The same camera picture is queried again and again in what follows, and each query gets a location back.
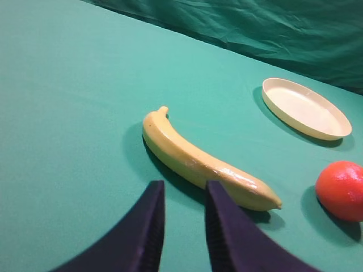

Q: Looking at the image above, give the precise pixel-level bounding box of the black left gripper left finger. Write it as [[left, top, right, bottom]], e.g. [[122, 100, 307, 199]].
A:
[[54, 180, 165, 271]]

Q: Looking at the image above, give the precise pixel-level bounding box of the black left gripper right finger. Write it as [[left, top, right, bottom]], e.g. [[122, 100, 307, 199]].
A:
[[205, 181, 317, 271]]

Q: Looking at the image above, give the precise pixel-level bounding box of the pale yellow plate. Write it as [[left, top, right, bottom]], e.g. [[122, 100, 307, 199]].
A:
[[261, 78, 352, 141]]

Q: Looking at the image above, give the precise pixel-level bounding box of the yellow plastic banana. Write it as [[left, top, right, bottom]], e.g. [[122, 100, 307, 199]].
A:
[[142, 106, 282, 211]]

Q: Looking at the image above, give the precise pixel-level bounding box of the shiny orange fruit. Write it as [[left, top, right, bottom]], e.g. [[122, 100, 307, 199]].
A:
[[315, 161, 362, 222]]

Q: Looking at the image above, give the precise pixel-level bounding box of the green backdrop cloth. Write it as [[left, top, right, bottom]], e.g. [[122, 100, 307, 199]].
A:
[[94, 0, 362, 94]]

